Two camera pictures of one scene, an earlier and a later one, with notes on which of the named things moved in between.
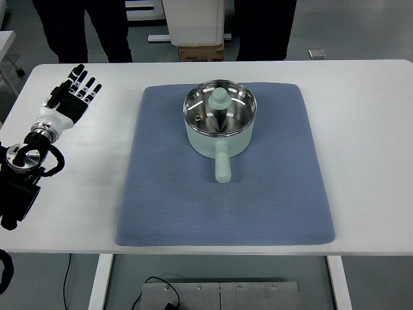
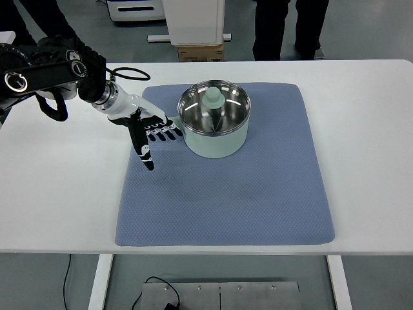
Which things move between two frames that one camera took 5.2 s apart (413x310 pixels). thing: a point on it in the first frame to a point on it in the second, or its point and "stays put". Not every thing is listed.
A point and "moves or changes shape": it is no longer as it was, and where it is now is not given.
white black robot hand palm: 64,108 to 139,115
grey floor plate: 317,53 stays put
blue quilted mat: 276,194 stays put
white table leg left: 97,301 stays put
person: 264,28 to 270,23
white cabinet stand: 193,23 stays put
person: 64,25 to 47,14
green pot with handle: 219,117 moves or changes shape
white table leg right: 340,283 stays put
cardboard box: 195,53 stays put
